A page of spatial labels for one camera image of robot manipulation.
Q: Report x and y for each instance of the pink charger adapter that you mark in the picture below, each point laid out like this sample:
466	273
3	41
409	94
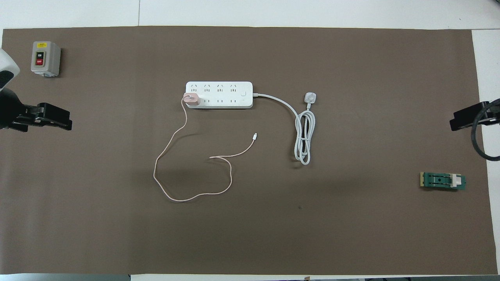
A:
191	99

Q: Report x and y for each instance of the grey push button box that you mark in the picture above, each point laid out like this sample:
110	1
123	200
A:
46	58

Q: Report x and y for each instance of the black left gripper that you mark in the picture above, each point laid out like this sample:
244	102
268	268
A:
43	114

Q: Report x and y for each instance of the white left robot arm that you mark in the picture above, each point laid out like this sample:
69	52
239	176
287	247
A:
8	64

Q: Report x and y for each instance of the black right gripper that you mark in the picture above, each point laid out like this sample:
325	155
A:
474	113

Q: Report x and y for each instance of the brown paper mat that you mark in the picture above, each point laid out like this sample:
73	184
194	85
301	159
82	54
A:
250	234

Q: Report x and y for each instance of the green knife switch yellow base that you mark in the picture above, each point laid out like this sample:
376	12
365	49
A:
441	180

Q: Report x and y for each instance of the white power strip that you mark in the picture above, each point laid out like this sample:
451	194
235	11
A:
222	95

